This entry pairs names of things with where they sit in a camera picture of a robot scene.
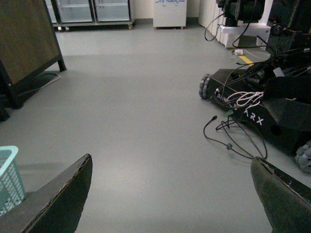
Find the glass door display fridge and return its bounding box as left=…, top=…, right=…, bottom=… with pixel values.
left=45, top=0, right=135, bottom=32

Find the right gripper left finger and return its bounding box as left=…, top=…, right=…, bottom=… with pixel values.
left=0, top=154, right=93, bottom=233

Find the white chest freezer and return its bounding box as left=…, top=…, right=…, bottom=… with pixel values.
left=153, top=0, right=187, bottom=29

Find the brown wooden board stand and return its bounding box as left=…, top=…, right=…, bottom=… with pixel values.
left=0, top=0, right=67, bottom=121

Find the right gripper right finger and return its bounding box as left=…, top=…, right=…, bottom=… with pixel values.
left=251, top=157, right=311, bottom=233

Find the black cable on floor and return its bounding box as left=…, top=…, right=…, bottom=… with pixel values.
left=203, top=115, right=268, bottom=160

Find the light blue plastic basket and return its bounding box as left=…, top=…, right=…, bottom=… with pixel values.
left=0, top=146, right=26, bottom=216

